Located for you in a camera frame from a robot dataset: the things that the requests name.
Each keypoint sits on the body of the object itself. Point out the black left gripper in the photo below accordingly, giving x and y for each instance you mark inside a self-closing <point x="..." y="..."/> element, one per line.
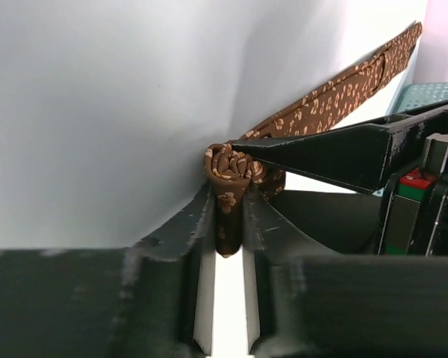
<point x="407" y="152"/>

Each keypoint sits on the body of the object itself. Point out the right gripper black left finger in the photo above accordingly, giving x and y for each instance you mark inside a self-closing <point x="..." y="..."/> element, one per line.
<point x="173" y="308"/>

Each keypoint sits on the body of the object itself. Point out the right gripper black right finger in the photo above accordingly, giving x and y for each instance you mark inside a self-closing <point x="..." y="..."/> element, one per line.
<point x="274" y="253"/>

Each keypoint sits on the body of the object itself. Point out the brown floral tie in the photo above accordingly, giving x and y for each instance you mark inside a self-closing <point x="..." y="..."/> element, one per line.
<point x="231" y="172"/>

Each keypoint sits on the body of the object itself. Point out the white teal plastic basket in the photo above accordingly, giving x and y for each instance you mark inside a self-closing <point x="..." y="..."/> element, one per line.
<point x="419" y="95"/>

